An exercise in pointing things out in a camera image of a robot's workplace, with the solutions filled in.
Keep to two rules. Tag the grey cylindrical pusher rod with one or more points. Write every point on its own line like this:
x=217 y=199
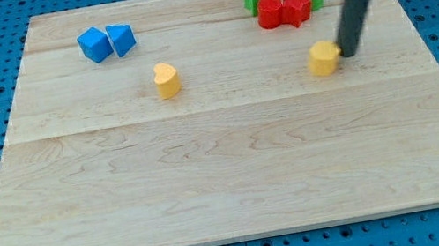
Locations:
x=351 y=22

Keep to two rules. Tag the yellow hexagon block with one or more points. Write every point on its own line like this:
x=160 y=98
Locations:
x=323 y=58

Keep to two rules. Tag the red star block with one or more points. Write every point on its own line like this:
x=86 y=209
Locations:
x=295 y=12

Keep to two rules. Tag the red cylinder block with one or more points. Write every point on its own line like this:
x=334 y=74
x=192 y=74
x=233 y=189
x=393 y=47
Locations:
x=269 y=13

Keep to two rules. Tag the yellow heart block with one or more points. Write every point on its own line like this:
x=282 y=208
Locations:
x=167 y=81

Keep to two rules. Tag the blue triangle block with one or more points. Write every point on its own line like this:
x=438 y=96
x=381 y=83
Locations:
x=122 y=38

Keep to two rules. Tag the wooden board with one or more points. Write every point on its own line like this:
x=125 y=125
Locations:
x=252 y=146

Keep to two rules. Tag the blue cube block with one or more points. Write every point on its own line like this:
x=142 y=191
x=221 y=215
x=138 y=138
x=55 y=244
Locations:
x=95 y=45

